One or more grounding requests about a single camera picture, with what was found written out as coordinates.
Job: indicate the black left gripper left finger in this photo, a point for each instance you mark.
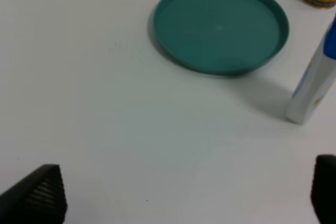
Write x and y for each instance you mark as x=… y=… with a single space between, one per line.
x=37 y=198

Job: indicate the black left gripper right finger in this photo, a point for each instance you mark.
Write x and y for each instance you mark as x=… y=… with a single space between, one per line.
x=323 y=188

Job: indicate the white blue shampoo bottle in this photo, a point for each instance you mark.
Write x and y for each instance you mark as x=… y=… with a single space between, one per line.
x=317 y=79

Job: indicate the teal round plate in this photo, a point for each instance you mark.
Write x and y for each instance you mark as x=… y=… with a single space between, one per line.
x=220 y=37

